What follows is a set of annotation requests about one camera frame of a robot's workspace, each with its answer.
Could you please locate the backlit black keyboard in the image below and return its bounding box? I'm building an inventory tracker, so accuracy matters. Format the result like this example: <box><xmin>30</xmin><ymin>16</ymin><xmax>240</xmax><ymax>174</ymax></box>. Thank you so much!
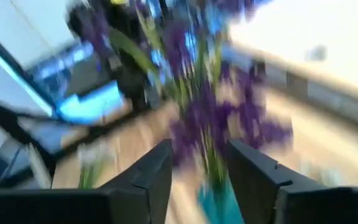
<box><xmin>26</xmin><ymin>40</ymin><xmax>98</xmax><ymax>83</ymax></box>

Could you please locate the white artificial flower bunch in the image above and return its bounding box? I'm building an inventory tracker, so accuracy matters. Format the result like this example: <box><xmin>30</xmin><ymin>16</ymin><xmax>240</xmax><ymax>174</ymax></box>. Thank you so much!
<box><xmin>76</xmin><ymin>144</ymin><xmax>119</xmax><ymax>190</ymax></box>

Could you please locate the blue cut-glass vase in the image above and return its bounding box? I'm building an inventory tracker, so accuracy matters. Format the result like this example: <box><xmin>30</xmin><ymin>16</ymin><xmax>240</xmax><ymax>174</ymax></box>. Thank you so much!
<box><xmin>196</xmin><ymin>179</ymin><xmax>246</xmax><ymax>224</ymax></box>

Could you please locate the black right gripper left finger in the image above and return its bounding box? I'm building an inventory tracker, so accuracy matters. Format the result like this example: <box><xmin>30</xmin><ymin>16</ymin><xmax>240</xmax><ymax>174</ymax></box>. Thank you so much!
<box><xmin>0</xmin><ymin>139</ymin><xmax>173</xmax><ymax>224</ymax></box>

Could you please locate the purple artificial flower bunch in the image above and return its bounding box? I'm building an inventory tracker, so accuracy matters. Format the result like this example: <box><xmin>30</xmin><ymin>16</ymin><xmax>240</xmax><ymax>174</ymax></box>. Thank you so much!
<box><xmin>132</xmin><ymin>0</ymin><xmax>294</xmax><ymax>190</ymax></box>

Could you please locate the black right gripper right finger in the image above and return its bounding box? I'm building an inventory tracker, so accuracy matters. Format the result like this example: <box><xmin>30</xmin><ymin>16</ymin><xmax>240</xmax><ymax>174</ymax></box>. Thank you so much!
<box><xmin>228</xmin><ymin>139</ymin><xmax>358</xmax><ymax>224</ymax></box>

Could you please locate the light wooden desk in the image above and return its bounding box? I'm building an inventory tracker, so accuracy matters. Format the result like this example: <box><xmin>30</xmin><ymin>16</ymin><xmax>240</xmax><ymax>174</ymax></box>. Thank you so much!
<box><xmin>227</xmin><ymin>0</ymin><xmax>358</xmax><ymax>108</ymax></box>

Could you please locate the black metal rig frame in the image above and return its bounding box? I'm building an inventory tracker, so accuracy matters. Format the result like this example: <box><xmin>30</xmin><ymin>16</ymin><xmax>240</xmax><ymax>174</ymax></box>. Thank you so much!
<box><xmin>0</xmin><ymin>89</ymin><xmax>155</xmax><ymax>175</ymax></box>

